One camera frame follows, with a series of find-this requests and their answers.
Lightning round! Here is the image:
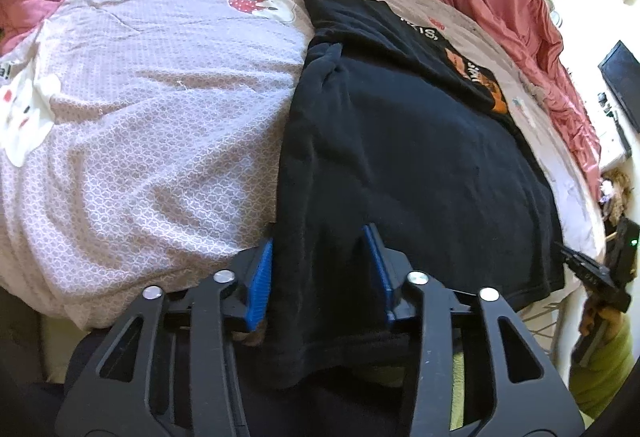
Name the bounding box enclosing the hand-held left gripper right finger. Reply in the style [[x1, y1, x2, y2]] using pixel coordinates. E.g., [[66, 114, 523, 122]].
[[362, 223, 586, 437]]

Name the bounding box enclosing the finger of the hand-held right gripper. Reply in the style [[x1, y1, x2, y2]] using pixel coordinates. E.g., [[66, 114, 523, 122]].
[[554, 242, 618, 290]]

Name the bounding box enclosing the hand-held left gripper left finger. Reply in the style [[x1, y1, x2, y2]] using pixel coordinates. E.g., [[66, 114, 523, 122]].
[[55, 237, 275, 437]]

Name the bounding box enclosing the black shirt with orange cuffs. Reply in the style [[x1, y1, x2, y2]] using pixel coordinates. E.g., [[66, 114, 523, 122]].
[[265, 0, 566, 390]]

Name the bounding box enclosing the person's right forearm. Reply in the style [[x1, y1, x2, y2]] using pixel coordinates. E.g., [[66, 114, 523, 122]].
[[570, 317, 638, 420]]

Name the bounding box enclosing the person's right hand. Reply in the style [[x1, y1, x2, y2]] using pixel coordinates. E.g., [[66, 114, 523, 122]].
[[580, 294, 623, 338]]

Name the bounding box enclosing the brown fuzzy object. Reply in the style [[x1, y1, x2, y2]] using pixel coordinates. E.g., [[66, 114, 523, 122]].
[[600, 167, 633, 223]]

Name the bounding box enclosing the white cabinet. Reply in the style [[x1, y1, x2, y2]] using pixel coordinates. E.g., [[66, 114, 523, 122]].
[[595, 107, 636, 172]]

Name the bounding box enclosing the green cloth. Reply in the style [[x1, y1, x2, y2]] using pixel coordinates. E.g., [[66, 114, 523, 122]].
[[447, 357, 473, 433]]

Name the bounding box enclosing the black television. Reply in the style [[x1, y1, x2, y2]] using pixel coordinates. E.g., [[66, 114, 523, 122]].
[[597, 39, 640, 135]]

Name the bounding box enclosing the lilac printed bed sheet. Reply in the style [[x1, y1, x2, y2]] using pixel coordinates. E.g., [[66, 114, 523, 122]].
[[0, 0, 608, 333]]

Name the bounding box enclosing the dark cloth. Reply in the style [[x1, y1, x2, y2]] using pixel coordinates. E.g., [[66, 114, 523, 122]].
[[0, 287, 416, 437]]

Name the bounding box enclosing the white wire rack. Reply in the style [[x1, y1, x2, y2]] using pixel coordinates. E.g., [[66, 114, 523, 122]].
[[517, 289, 588, 368]]

